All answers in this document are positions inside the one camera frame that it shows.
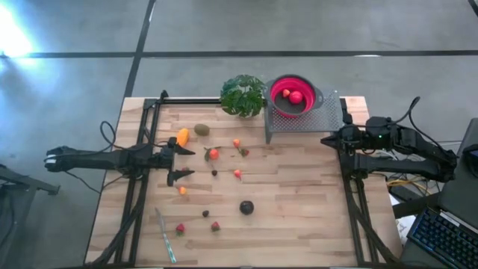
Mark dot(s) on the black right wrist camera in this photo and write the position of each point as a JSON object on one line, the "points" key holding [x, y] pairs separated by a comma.
{"points": [[378, 123]]}

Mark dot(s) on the grey laptop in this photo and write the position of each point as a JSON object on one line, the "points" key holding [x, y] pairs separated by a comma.
{"points": [[459, 187]]}

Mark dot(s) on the red toy strawberry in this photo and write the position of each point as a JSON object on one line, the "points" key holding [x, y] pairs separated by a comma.
{"points": [[244, 151], [180, 228], [215, 226]]}

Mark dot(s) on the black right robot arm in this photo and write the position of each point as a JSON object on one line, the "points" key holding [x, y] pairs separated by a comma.
{"points": [[411, 168]]}

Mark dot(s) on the red collapsible colander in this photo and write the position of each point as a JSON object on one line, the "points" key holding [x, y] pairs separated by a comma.
{"points": [[278, 87]]}

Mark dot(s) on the black aluminium table frame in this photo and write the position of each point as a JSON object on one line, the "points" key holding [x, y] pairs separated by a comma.
{"points": [[186, 101]]}

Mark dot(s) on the brown toy kiwi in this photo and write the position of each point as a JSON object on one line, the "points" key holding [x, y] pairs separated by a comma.
{"points": [[201, 129]]}

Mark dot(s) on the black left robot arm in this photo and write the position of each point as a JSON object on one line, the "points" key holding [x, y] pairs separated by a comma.
{"points": [[97, 158]]}

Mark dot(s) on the small orange toy fruit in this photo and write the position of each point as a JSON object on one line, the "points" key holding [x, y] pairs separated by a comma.
{"points": [[236, 142], [285, 93], [182, 190], [237, 173]]}

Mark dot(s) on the backlit black keyboard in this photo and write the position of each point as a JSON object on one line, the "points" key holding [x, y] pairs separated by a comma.
{"points": [[440, 235]]}

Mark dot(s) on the grey perforated metal shelf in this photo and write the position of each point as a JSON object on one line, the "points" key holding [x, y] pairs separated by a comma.
{"points": [[321, 119]]}

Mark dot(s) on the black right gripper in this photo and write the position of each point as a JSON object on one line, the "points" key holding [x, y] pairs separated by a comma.
{"points": [[353, 140]]}

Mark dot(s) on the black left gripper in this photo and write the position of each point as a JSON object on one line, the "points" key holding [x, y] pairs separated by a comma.
{"points": [[164, 160]]}

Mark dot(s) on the green plant in white pot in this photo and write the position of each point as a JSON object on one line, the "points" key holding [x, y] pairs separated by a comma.
{"points": [[242, 95]]}

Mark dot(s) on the white paper sheet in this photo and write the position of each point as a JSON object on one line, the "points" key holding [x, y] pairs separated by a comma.
{"points": [[403, 228]]}

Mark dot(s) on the orange tangerine with leaf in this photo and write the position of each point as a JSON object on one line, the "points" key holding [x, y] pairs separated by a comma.
{"points": [[214, 154]]}

